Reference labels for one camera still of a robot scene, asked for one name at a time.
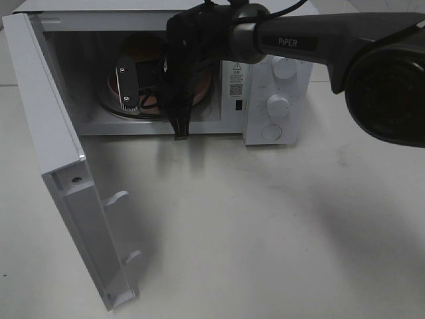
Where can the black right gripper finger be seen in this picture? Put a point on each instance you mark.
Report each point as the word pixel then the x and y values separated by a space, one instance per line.
pixel 180 120

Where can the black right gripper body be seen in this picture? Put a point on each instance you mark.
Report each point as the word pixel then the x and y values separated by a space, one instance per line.
pixel 180 69

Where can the pink round plate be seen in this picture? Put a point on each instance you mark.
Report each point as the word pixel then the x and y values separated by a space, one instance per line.
pixel 202 86

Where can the round white door button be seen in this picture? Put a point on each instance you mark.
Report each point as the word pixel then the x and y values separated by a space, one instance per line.
pixel 272 132

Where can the white microwave knob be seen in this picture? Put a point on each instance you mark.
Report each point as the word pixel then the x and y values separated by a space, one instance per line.
pixel 284 68
pixel 277 105

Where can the white microwave door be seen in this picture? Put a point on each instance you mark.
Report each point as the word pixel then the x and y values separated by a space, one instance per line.
pixel 63 163

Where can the toy burger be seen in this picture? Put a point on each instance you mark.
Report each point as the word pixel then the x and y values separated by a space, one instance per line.
pixel 142 47

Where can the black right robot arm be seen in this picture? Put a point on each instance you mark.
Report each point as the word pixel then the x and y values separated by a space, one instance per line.
pixel 375 59

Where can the white warning label sticker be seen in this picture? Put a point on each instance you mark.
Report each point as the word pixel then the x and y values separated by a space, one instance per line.
pixel 237 75

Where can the white microwave oven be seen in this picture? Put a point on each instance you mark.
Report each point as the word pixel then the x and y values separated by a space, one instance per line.
pixel 85 38

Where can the glass microwave turntable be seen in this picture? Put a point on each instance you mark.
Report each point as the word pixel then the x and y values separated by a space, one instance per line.
pixel 200 111

